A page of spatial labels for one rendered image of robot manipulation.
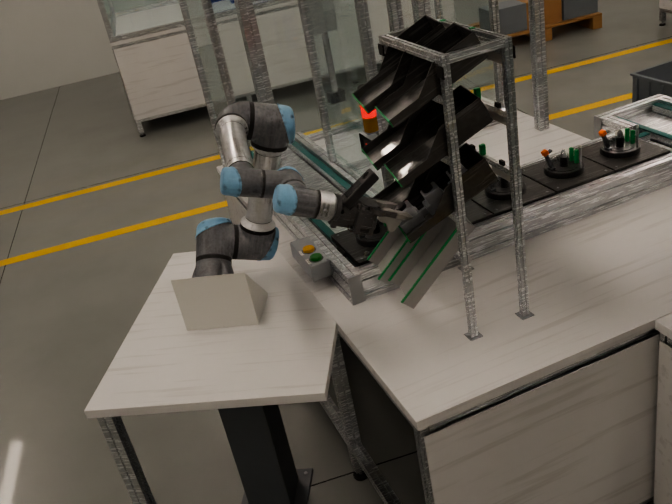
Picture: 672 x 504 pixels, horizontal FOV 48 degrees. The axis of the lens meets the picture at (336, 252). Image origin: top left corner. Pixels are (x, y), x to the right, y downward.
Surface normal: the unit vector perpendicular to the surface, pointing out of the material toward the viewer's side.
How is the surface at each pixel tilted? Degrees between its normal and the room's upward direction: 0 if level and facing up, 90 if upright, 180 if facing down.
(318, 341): 0
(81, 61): 90
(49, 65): 90
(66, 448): 0
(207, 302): 90
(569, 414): 90
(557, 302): 0
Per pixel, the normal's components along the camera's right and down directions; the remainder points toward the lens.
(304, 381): -0.18, -0.86
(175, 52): 0.25, 0.43
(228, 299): -0.10, 0.50
